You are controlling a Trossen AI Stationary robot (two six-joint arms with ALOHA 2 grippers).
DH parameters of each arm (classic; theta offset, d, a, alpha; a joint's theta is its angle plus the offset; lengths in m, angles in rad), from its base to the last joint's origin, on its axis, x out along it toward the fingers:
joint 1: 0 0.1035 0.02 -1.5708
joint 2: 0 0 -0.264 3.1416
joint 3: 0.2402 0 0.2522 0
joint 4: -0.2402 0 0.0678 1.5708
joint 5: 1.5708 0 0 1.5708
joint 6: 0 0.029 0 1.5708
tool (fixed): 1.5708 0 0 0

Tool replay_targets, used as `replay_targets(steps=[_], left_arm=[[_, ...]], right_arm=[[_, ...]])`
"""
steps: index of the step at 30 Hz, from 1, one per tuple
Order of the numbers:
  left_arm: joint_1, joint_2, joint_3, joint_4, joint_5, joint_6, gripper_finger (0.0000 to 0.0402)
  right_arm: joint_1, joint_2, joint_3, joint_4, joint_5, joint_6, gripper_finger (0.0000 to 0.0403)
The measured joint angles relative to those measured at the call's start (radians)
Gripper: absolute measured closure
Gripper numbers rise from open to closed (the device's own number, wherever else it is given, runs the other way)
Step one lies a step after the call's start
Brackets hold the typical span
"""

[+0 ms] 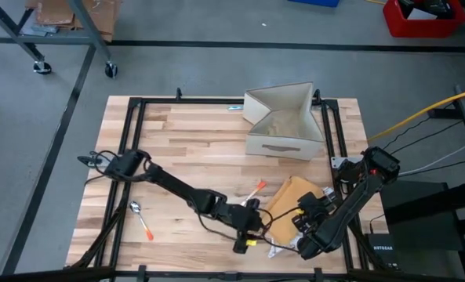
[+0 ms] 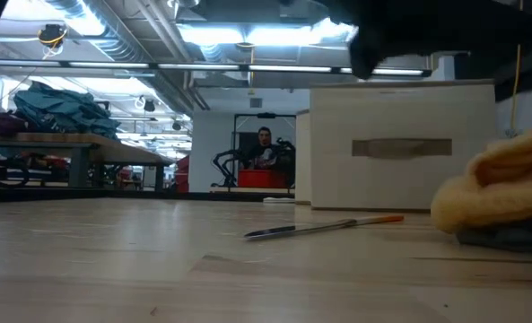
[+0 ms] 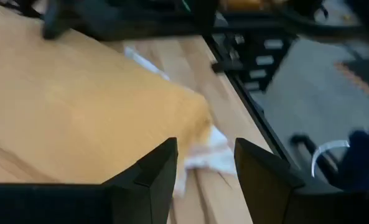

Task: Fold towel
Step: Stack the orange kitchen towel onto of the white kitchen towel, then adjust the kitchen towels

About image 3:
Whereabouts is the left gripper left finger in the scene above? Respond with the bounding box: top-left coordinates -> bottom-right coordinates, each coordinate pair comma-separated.
102,137 -> 179,224

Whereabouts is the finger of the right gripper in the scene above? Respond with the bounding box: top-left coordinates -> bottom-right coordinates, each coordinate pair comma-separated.
42,0 -> 72,40

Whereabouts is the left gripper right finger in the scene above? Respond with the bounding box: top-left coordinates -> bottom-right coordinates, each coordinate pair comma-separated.
233,137 -> 306,224

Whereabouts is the white red checked towel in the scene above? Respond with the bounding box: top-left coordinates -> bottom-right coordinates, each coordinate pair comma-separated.
123,45 -> 238,198

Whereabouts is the yellow orange towel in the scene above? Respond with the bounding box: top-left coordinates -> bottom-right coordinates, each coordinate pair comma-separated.
0,0 -> 214,185

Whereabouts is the black Netgear box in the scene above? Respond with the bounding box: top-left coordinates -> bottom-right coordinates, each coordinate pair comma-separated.
227,30 -> 297,96

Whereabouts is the black desk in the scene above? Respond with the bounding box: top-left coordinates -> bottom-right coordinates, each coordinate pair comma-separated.
218,0 -> 369,43

